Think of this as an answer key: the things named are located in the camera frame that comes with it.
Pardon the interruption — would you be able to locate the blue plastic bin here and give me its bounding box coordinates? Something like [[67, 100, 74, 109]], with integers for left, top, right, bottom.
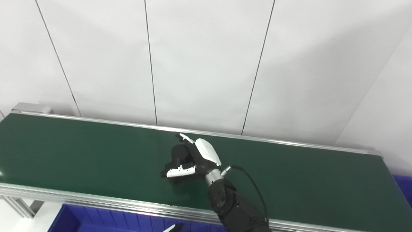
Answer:
[[48, 204, 226, 232], [393, 175, 412, 207]]

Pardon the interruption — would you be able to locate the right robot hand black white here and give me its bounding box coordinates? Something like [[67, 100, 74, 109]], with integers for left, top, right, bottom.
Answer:
[[160, 133, 222, 178]]

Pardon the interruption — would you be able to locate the black cylinder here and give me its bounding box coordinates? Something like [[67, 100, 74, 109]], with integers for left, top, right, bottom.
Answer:
[[165, 144, 197, 185]]

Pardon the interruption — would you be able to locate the aluminium conveyor leg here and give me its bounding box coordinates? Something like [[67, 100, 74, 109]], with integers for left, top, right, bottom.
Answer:
[[0, 195, 44, 219]]

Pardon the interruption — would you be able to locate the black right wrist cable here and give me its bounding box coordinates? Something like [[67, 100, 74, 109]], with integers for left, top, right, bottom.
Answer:
[[221, 164, 269, 226]]

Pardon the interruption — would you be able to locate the grey conveyor end housing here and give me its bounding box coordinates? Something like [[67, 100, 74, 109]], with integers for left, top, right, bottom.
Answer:
[[11, 102, 54, 115]]

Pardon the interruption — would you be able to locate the green conveyor belt aluminium frame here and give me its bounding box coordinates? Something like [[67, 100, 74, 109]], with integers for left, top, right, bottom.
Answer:
[[0, 111, 412, 232]]

